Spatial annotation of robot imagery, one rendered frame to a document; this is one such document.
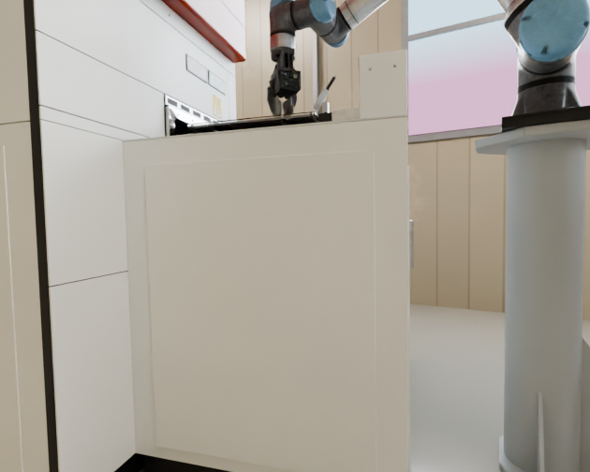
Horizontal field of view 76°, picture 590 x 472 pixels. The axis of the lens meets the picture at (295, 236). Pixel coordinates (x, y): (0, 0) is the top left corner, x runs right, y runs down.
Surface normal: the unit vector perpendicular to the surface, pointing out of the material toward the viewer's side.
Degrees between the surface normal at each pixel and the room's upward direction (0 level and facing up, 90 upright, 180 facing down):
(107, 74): 90
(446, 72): 90
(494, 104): 90
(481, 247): 90
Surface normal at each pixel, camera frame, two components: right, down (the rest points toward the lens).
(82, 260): 0.96, 0.00
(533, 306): -0.74, 0.05
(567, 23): -0.43, 0.17
